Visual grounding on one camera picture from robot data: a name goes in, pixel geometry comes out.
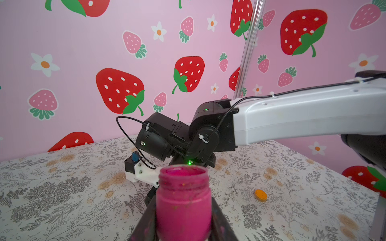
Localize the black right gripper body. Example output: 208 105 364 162
144 186 158 206

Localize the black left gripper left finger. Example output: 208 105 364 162
128 197 157 241

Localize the orange jar lid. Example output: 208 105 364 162
254 189 268 202

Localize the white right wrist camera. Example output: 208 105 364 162
124 151 160 188

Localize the aluminium right rear corner post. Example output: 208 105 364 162
233 0 266 99

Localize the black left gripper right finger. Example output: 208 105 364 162
210 197 238 241

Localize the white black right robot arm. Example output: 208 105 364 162
135 70 386 169

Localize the magenta paint jar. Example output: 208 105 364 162
156 165 212 241

